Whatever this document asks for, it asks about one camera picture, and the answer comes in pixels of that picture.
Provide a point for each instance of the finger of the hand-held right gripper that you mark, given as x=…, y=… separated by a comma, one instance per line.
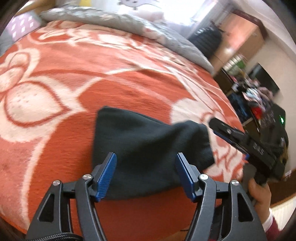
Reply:
x=227, y=139
x=224, y=128

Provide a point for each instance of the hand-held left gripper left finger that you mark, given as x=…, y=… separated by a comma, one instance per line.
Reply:
x=106, y=173

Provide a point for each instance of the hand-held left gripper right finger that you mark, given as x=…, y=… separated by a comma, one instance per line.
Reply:
x=185, y=176

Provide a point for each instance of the black pants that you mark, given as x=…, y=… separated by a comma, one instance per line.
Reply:
x=143, y=150

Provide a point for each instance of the person's right forearm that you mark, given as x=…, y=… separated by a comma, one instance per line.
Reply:
x=274, y=224

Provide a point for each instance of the person's right hand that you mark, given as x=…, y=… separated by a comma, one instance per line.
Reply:
x=260, y=195

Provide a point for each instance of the dark cluttered cabinet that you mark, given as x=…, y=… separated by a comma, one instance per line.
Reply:
x=240, y=106

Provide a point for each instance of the orange floral blanket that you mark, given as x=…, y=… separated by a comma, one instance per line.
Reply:
x=69, y=139

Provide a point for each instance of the black television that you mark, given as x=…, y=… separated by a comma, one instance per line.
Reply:
x=263, y=78

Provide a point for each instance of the green white boxes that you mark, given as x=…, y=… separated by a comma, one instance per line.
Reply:
x=235, y=64

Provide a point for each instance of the wooden wardrobe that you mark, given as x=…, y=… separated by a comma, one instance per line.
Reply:
x=240, y=34

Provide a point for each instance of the grey floral quilt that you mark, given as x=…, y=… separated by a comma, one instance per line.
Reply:
x=161, y=30

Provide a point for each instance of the pink grey pillow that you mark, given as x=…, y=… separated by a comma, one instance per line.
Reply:
x=20, y=24

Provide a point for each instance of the yellow toy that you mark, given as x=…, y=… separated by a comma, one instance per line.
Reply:
x=84, y=2

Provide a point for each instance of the wooden headboard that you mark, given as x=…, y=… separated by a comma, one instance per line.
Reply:
x=39, y=4

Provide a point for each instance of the grey bed guard rail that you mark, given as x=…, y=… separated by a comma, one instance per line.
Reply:
x=136, y=2

